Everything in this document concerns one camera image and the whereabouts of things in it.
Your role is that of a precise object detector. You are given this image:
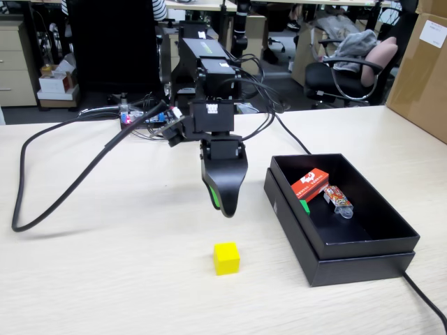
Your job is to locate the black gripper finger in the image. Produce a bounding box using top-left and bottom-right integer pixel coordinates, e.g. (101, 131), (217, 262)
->
(199, 138), (249, 218)
(204, 180), (224, 213)

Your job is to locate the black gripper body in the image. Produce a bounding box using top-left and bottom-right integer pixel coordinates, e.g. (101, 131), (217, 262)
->
(190, 98), (242, 161)

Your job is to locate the yellow wooden cube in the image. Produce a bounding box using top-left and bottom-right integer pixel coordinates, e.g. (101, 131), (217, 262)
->
(213, 241), (241, 276)

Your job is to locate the orange printed carton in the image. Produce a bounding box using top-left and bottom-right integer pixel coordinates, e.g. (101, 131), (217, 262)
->
(290, 167), (330, 203)

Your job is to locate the flat white box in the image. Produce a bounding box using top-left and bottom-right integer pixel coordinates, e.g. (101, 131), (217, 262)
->
(36, 85), (80, 109)

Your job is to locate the black cardboard box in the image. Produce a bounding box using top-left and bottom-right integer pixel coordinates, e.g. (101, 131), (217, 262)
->
(270, 152), (421, 261)

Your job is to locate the black open box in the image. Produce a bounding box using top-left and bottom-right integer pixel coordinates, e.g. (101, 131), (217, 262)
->
(263, 167), (416, 288)

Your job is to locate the white cardboard box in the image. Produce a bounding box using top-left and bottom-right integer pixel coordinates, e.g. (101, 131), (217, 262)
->
(37, 52), (80, 94)

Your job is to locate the large brown cardboard box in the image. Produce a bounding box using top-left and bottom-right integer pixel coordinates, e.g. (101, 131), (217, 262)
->
(386, 12), (447, 144)

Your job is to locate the black plate with circuit boards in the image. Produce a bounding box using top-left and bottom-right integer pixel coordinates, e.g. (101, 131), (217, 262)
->
(118, 108), (175, 131)

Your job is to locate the black pole with white rings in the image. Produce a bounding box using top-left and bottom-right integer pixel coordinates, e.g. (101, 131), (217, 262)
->
(230, 0), (249, 57)

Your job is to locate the small snack packet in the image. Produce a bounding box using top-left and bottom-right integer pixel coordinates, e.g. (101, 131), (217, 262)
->
(323, 184), (354, 220)

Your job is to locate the silver monitor stand base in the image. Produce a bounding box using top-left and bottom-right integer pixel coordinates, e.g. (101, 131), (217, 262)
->
(76, 103), (123, 120)

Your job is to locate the person in striped shirt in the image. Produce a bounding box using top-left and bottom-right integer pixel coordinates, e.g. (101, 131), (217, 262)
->
(153, 0), (168, 22)

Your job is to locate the black monitor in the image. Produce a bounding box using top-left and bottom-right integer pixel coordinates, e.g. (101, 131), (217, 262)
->
(66, 0), (161, 94)

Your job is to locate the black office chair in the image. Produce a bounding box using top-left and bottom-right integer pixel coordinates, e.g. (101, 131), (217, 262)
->
(305, 36), (401, 105)

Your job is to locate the grey cloth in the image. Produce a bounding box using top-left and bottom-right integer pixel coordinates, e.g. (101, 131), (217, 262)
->
(331, 29), (380, 69)

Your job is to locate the pink cushion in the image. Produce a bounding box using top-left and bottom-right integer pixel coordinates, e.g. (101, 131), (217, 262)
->
(361, 36), (399, 88)

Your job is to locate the white shipping label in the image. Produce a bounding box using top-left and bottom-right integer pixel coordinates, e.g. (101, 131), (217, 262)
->
(418, 20), (447, 49)

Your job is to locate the wrist camera with circuit board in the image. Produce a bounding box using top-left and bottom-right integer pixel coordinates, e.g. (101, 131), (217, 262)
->
(148, 106), (186, 148)

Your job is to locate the black servo wire bundle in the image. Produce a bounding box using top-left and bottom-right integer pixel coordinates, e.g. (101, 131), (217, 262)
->
(226, 57), (286, 140)

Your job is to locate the thick black sleeved cable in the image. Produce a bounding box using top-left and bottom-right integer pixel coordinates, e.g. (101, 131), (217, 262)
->
(11, 100), (168, 233)

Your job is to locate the thin black power cable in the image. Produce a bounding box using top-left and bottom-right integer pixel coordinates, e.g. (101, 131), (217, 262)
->
(272, 112), (447, 325)

